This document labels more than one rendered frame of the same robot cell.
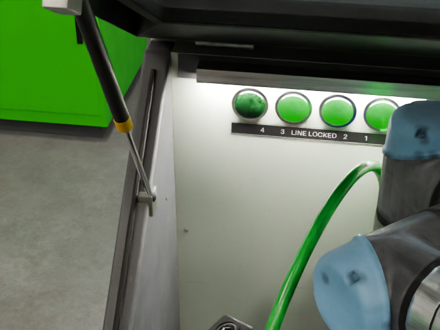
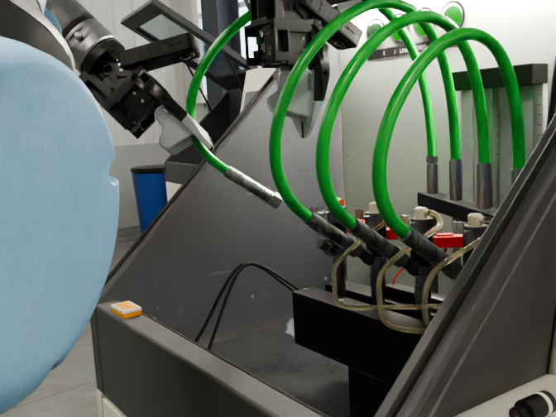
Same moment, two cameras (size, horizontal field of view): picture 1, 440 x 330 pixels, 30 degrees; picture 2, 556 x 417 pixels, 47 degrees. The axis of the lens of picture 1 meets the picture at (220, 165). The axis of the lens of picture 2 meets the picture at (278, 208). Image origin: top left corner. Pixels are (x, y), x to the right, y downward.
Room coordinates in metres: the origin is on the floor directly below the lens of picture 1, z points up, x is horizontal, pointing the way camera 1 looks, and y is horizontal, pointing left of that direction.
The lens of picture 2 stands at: (0.02, -0.79, 1.23)
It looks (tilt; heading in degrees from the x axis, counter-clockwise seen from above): 8 degrees down; 47
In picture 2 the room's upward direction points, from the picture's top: 3 degrees counter-clockwise
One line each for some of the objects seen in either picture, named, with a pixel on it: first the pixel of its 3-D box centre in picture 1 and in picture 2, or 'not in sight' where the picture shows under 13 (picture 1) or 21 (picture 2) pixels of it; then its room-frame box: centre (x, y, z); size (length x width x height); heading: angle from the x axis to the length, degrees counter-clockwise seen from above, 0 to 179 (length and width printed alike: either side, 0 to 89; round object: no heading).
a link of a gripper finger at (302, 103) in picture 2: not in sight; (299, 103); (0.62, -0.20, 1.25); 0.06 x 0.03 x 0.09; 171
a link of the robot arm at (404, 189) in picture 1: (426, 168); not in sight; (0.63, -0.19, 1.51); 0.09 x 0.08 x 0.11; 32
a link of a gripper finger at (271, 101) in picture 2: not in sight; (285, 104); (0.63, -0.17, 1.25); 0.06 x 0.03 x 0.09; 171
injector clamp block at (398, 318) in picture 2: not in sight; (401, 363); (0.68, -0.31, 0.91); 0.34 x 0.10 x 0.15; 81
